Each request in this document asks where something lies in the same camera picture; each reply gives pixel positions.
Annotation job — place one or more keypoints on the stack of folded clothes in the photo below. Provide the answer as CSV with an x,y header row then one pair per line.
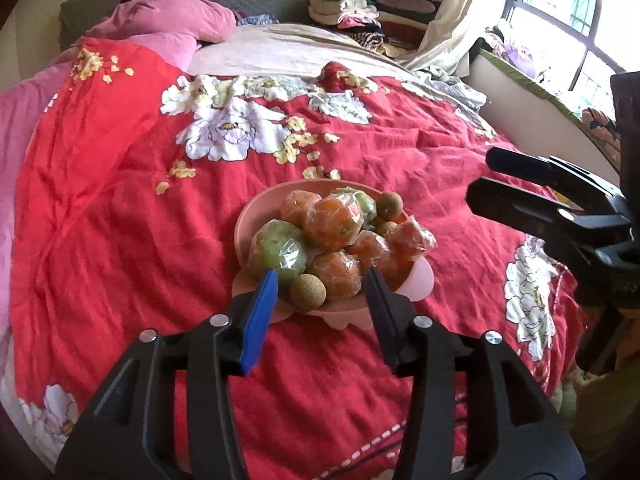
x,y
350,10

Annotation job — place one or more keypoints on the crumpled grey patterned cloth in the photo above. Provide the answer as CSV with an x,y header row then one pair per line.
x,y
450,90

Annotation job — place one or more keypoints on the pink quilt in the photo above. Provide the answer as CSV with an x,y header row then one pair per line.
x,y
20,160

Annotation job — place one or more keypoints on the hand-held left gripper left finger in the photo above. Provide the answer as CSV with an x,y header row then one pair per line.
x,y
260,315

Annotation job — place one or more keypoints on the beige blanket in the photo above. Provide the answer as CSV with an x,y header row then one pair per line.
x,y
275,47

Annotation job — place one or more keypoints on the green edged window seat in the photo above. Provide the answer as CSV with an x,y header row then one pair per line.
x,y
505,85

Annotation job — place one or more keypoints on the pink pillow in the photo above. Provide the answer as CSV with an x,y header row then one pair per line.
x,y
165,20

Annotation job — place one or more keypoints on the cream curtain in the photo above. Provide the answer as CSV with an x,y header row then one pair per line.
x,y
465,10

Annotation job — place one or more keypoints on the pink plate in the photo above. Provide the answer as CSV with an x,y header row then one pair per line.
x,y
345,312

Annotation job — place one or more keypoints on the large green orange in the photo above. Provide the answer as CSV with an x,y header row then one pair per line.
x,y
277,250

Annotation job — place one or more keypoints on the purple cloth pile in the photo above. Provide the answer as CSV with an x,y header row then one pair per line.
x,y
520,52

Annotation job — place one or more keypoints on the plastic orange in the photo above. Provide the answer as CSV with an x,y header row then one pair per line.
x,y
295,207
334,272
372,252
332,222

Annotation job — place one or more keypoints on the small reddish orange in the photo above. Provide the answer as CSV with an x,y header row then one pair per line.
x,y
412,240

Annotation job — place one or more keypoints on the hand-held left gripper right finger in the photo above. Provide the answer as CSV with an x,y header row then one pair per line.
x,y
385,315

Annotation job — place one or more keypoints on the red floral quilt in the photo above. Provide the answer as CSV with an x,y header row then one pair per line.
x,y
150,220

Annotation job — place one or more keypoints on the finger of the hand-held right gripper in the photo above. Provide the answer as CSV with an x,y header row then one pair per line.
x,y
520,162
510,205

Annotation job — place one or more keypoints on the dark floral cloth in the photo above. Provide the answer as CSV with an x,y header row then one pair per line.
x,y
600,130

